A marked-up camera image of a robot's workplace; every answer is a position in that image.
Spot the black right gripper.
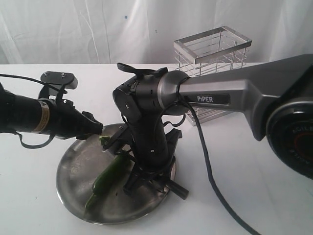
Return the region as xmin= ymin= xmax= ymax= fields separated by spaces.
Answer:
xmin=123 ymin=117 xmax=170 ymax=196

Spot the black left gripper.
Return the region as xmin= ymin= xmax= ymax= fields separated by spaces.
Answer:
xmin=46 ymin=99 xmax=103 ymax=140

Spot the black knife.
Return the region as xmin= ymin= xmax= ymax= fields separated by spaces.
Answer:
xmin=165 ymin=180 xmax=189 ymax=200

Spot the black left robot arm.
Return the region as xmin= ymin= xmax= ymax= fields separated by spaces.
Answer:
xmin=0 ymin=86 xmax=103 ymax=140

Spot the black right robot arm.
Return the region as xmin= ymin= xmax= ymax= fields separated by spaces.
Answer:
xmin=112 ymin=54 xmax=313 ymax=194

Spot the round steel plate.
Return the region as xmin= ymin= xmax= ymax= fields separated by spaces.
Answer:
xmin=56 ymin=135 xmax=170 ymax=224

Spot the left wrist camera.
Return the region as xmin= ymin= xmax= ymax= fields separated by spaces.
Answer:
xmin=39 ymin=71 xmax=78 ymax=98

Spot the dark right arm cable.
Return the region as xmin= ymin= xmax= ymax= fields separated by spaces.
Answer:
xmin=178 ymin=97 xmax=260 ymax=235

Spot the chrome wire utensil holder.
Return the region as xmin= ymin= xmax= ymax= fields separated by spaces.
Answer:
xmin=173 ymin=26 xmax=252 ymax=126

